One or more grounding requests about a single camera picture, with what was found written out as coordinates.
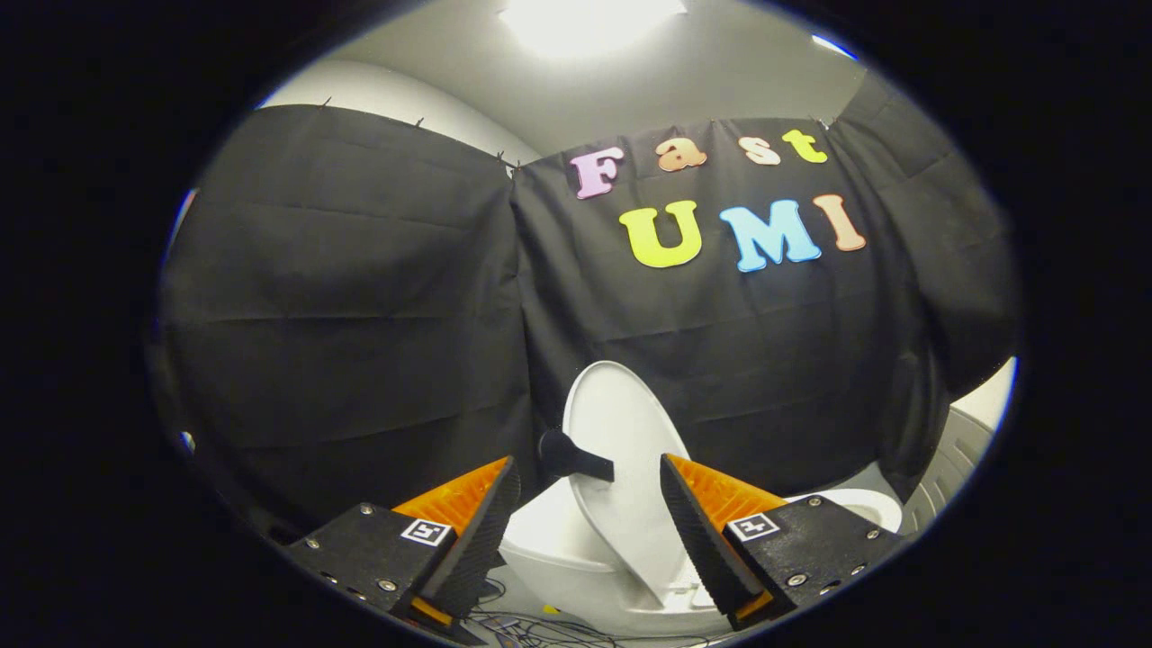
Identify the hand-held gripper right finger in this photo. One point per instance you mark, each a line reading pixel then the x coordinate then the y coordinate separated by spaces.
pixel 697 540

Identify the white drawer cabinet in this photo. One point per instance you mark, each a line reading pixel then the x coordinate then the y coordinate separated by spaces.
pixel 954 468

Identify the white toilet lid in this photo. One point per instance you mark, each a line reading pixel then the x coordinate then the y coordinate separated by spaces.
pixel 621 423

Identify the white toilet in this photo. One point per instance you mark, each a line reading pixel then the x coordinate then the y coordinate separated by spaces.
pixel 558 558

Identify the black backdrop cloth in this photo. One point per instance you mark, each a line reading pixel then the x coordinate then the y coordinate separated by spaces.
pixel 360 315

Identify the large ceiling light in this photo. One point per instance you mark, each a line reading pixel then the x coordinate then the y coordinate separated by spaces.
pixel 589 22

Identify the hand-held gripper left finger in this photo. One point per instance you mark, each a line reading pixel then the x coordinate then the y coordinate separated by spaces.
pixel 477 540

